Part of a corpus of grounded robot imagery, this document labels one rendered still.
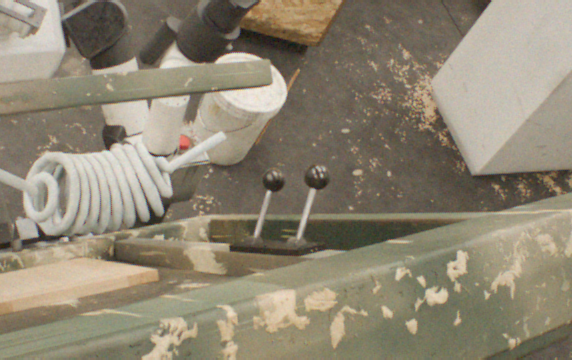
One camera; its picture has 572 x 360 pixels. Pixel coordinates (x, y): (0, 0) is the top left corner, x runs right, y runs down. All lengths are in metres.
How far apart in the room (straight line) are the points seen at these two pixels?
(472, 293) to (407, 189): 2.89
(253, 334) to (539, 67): 3.01
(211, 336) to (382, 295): 0.13
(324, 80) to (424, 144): 0.56
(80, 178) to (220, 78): 0.13
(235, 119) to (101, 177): 2.33
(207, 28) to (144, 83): 0.75
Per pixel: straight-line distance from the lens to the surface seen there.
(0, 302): 1.25
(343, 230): 1.39
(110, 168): 0.59
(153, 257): 1.53
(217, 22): 1.29
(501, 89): 3.59
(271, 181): 1.22
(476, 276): 0.62
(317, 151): 3.38
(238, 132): 2.96
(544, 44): 3.42
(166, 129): 1.47
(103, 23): 1.49
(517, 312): 0.66
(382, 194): 3.40
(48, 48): 1.45
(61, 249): 1.69
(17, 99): 0.52
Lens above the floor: 2.35
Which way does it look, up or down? 47 degrees down
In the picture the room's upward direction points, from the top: 34 degrees clockwise
